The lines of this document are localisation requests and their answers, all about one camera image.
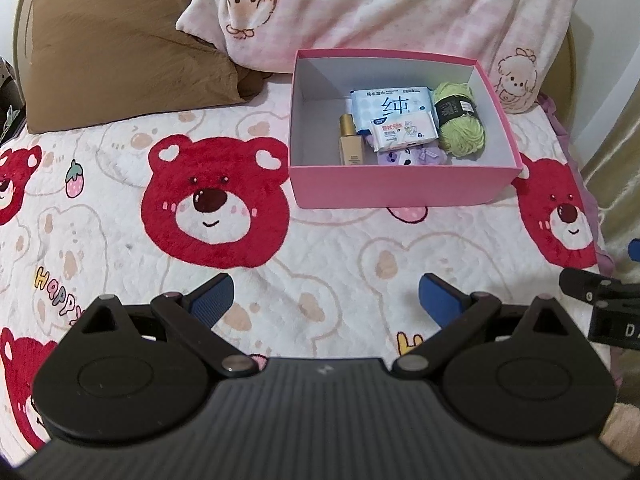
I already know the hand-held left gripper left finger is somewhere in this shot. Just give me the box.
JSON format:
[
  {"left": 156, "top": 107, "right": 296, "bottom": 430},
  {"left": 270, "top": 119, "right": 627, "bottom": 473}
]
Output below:
[{"left": 69, "top": 272, "right": 261, "bottom": 377}]

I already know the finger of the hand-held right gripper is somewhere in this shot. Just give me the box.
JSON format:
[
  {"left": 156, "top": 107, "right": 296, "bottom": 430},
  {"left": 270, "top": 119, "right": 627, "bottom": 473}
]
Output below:
[{"left": 559, "top": 266, "right": 640, "bottom": 306}]

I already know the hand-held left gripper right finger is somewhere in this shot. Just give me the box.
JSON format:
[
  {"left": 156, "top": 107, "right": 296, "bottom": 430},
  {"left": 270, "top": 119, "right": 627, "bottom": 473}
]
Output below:
[{"left": 392, "top": 272, "right": 577, "bottom": 379}]

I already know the pink cardboard box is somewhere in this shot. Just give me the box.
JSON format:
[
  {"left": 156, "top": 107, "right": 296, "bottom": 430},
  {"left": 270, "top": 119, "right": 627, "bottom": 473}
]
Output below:
[{"left": 287, "top": 49, "right": 523, "bottom": 209}]

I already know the purple plush toy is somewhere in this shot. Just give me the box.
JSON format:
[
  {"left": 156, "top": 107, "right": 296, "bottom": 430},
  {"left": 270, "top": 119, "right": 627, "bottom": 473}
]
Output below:
[{"left": 377, "top": 144, "right": 448, "bottom": 167}]

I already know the green yarn skein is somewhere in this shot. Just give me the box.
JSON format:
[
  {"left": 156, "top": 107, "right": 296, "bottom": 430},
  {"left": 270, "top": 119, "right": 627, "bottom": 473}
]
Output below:
[{"left": 431, "top": 82, "right": 487, "bottom": 160}]

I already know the small white tissue pack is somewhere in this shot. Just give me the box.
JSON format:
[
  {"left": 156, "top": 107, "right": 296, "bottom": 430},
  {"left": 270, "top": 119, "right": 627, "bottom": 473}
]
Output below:
[{"left": 369, "top": 117, "right": 440, "bottom": 153}]

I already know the foundation bottle with gold cap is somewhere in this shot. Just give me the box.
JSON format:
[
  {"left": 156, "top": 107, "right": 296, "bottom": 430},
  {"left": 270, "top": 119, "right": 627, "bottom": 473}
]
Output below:
[{"left": 338, "top": 114, "right": 362, "bottom": 166}]

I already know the blue wet wipes pack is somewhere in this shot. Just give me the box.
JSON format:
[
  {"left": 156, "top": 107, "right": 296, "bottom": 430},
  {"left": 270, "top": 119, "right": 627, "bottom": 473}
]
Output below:
[{"left": 349, "top": 86, "right": 435, "bottom": 128}]

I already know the beige fuzzy cloth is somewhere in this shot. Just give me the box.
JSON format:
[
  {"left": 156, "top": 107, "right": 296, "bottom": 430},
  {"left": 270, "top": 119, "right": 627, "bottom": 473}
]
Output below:
[{"left": 600, "top": 400, "right": 640, "bottom": 443}]

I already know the red bear print blanket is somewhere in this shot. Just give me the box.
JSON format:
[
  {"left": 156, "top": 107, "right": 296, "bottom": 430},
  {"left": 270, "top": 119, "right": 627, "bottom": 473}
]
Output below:
[{"left": 0, "top": 80, "right": 613, "bottom": 451}]

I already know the beige curtain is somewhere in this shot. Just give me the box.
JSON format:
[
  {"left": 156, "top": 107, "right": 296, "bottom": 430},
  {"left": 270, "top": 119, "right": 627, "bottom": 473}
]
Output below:
[{"left": 570, "top": 0, "right": 640, "bottom": 241}]

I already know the brown pillow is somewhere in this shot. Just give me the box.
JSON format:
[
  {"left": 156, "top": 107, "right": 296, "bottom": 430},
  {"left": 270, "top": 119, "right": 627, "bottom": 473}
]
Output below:
[{"left": 25, "top": 0, "right": 273, "bottom": 135}]

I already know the pink cartoon print pillow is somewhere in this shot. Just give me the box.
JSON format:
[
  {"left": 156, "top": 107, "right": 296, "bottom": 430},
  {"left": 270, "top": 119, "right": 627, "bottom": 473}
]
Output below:
[{"left": 175, "top": 0, "right": 590, "bottom": 113}]

